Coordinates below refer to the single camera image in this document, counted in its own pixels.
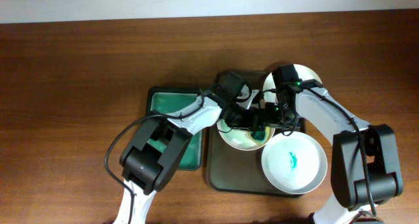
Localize green and yellow sponge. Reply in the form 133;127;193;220
248;127;270;144

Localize white bowl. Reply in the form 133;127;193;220
217;120;275;151
263;64;322;103

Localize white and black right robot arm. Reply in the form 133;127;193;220
262;64;403;223

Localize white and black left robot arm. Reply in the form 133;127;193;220
108;72;262;223

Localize dark green water tray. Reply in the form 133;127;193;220
145;86;204;171

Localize large dark serving tray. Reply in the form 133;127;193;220
206;69;307;198

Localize white plate lower right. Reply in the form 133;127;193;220
261;132;327;195

